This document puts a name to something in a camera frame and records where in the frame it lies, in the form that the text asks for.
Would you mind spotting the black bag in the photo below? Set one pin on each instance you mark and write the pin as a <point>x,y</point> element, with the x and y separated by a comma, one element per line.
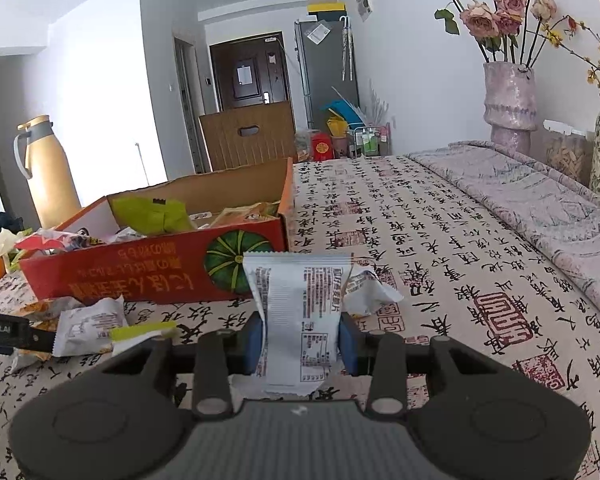
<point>7,222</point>

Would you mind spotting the grey refrigerator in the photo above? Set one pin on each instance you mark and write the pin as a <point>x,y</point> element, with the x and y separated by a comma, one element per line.
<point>325,75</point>

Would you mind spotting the cream artificial flower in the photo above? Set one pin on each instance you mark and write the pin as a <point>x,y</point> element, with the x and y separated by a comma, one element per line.
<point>5,242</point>

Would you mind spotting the yellow bag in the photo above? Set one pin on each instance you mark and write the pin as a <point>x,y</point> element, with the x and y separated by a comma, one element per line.
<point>337,126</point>

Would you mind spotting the yellow box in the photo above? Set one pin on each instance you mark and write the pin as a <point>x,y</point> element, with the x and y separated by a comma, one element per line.
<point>326,8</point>

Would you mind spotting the clear storage jar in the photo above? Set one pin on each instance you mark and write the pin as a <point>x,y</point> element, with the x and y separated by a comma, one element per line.
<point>570,155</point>

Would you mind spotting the pink textured vase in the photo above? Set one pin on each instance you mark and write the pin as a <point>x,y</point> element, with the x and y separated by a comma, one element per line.
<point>510,105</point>

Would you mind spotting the red gift box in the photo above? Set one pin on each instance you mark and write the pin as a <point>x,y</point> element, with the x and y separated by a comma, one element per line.
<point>322,147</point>

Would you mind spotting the red cardboard box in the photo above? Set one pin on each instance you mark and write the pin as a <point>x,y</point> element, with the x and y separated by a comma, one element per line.
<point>145,280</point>

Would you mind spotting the dried pink roses bouquet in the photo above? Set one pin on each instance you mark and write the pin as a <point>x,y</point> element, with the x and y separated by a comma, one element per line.
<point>485,20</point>

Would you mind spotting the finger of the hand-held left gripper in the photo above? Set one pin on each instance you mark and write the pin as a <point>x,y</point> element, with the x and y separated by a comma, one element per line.
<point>35,337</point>

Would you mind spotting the white folded umbrella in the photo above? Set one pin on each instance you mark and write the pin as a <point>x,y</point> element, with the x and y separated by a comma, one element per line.
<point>347,47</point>

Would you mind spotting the grey patterned blanket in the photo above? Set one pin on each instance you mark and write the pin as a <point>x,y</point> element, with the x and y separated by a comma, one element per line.
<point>530,200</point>

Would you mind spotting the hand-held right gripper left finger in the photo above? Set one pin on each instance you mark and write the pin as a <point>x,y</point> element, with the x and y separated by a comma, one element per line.
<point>252,347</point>

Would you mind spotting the pale purple dried grass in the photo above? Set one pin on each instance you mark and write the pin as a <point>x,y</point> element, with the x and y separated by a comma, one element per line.
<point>378,107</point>

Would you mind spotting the white printed snack packet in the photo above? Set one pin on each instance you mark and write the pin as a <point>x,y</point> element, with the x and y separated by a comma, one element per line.
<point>300,310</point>

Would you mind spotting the metal trolley rack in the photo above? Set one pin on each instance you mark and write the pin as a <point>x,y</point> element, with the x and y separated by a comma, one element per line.
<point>370,141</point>

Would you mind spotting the white paper note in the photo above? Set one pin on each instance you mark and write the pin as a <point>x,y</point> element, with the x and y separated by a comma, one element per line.
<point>317,34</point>

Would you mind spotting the yellow thermos jug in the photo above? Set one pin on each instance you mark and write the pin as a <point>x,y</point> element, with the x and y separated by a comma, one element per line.
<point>55,180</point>

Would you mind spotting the large red snack packet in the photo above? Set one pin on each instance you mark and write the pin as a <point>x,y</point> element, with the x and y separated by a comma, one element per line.
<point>45,241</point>

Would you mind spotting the wooden chair back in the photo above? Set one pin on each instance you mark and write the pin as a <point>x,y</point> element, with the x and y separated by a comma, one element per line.
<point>250,145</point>

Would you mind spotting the tan cracker packet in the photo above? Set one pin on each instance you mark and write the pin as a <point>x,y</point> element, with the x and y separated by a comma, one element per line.
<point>245,214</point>

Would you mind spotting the blue plastic object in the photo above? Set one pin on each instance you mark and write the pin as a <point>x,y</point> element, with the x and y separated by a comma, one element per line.
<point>340,110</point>

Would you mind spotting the thin metal pole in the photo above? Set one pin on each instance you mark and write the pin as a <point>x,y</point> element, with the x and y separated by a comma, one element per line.
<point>141,165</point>

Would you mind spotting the crumpled white packet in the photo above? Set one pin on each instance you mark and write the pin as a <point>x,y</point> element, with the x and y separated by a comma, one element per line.
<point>375,295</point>

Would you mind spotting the small white snack packet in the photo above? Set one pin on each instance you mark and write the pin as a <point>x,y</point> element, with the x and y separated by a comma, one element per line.
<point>85,325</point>

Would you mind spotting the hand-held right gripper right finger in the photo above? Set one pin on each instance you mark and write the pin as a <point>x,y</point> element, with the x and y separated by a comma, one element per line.
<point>348,347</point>

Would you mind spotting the green snack packet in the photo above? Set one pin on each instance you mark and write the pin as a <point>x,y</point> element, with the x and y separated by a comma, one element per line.
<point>150,215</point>
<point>145,331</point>

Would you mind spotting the dark brown door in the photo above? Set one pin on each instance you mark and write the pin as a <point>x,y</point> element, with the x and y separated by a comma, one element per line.
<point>225,75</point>

